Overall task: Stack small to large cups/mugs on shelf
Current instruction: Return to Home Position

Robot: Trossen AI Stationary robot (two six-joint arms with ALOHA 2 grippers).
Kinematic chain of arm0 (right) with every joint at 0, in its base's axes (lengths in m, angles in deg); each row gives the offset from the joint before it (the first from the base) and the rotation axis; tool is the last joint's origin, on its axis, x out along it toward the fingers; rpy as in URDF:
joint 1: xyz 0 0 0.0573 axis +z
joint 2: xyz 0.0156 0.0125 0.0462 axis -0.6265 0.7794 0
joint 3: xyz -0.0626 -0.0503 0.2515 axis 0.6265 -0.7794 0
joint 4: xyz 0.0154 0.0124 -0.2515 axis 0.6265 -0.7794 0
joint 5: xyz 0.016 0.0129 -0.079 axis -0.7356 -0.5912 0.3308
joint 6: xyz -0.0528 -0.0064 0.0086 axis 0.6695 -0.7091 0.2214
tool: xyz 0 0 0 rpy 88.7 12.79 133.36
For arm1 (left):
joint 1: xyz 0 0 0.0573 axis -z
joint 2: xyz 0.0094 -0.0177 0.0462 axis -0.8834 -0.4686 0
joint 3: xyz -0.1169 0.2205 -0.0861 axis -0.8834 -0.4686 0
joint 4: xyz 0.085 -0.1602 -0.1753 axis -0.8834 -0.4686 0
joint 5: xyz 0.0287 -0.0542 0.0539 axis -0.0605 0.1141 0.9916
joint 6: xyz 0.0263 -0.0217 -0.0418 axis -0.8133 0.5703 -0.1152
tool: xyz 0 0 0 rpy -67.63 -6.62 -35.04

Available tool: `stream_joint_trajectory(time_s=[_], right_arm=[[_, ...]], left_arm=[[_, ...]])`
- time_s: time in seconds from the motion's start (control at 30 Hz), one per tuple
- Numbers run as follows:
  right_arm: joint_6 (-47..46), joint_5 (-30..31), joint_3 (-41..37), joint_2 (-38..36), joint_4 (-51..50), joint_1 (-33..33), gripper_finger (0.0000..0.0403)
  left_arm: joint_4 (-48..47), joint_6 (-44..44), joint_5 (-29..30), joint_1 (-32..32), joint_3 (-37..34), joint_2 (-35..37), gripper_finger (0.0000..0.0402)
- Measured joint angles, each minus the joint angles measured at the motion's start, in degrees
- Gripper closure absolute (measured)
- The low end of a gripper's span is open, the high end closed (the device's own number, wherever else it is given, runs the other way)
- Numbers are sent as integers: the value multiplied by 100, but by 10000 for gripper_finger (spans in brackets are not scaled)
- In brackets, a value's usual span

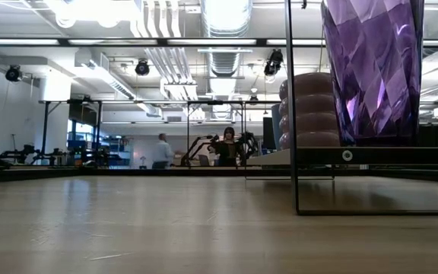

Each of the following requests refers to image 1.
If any black overhead frame bar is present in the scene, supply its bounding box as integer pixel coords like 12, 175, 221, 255
0, 37, 438, 48

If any black metal shelf frame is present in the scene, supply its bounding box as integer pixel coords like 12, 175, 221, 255
243, 0, 438, 217

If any black table edge rail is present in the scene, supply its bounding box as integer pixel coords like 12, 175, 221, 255
0, 165, 296, 184

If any silver ceiling air duct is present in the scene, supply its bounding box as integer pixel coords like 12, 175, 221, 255
199, 0, 254, 77

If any purple faceted plastic cup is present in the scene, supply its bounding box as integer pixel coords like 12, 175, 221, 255
320, 0, 425, 148

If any black background monitor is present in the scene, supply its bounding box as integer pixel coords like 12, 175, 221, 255
262, 116, 277, 150

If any black ceiling spotlight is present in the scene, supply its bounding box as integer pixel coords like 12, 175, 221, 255
134, 59, 151, 76
5, 64, 23, 83
263, 48, 284, 76

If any person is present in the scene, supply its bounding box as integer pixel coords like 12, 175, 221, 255
214, 126, 245, 167
151, 132, 176, 170

